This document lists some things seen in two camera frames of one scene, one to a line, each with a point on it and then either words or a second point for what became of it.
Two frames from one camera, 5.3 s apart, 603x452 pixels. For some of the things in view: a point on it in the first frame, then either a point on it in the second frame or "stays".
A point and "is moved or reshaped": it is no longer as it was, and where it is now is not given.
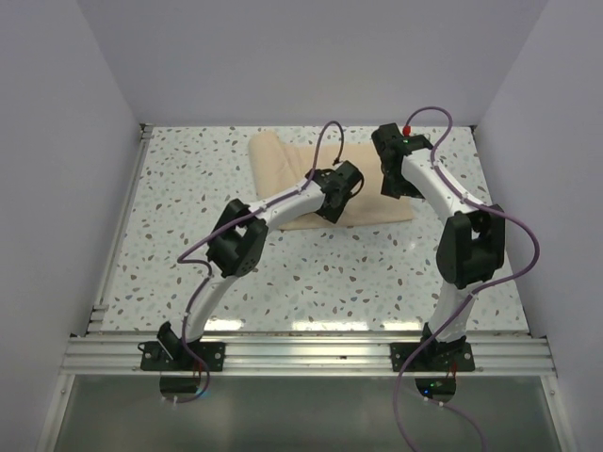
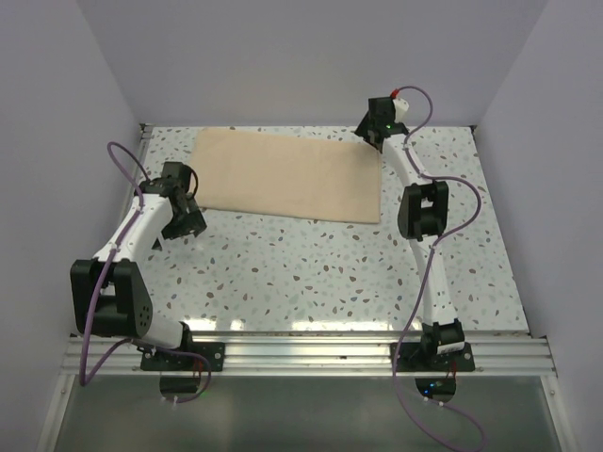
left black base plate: (154, 358) stays
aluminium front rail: (306, 354) stays
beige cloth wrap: (280, 168) is moved or reshaped
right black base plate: (433, 357) stays
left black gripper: (332, 215) to (193, 222)
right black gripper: (395, 189) to (363, 129)
